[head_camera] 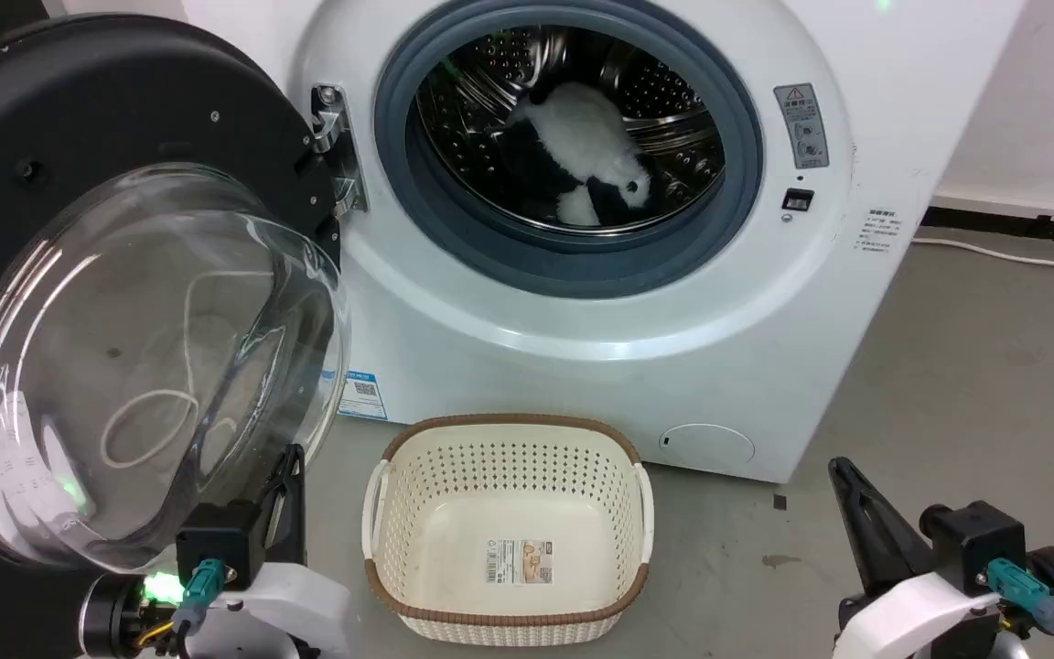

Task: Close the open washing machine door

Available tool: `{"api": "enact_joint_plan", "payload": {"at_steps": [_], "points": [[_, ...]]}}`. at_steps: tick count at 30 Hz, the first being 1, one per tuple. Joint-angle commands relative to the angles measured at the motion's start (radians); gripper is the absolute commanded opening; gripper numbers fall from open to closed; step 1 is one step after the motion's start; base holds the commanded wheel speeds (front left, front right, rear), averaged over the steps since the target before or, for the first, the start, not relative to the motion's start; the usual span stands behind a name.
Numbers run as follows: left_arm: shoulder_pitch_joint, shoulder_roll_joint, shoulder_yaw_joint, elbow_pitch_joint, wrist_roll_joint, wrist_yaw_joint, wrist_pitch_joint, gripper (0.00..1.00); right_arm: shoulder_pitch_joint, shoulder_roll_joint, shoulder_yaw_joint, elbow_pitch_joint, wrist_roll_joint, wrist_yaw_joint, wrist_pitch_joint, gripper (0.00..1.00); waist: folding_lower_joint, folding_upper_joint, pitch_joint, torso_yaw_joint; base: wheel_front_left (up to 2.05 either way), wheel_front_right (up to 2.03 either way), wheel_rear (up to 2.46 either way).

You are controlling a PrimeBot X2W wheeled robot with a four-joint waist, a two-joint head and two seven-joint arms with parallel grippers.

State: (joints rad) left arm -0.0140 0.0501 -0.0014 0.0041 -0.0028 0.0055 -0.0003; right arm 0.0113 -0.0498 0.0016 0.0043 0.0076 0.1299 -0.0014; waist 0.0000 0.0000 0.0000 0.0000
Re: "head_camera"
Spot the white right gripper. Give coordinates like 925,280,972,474
828,456,1008,659

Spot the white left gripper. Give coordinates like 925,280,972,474
181,444,352,659

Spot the black washer door with glass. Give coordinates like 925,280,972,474
0,14,351,659

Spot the white front-load washing machine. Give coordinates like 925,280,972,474
181,0,1027,484

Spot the metal door hinge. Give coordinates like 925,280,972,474
310,82,371,219

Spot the blue and white QR sticker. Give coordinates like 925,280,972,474
339,370,389,422

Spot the round white filter cover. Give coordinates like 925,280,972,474
658,423,757,471

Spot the cream laundry basket brown rim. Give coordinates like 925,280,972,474
361,414,654,647

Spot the basket product label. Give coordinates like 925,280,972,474
485,538,554,586

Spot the white text label sticker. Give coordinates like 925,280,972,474
856,207,899,260

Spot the grey warning sticker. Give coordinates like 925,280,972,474
773,83,830,170

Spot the stainless steel washer drum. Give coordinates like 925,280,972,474
414,25,727,235

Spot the black and white panda plush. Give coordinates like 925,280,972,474
490,81,654,228

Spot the teal left cable connector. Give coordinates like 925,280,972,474
172,557,226,636

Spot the teal cable connector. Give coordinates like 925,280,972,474
172,557,226,636
985,557,1054,634

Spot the teal right cable connector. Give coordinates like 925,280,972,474
985,557,1054,634

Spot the white cable on floor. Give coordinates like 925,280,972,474
911,237,1054,277

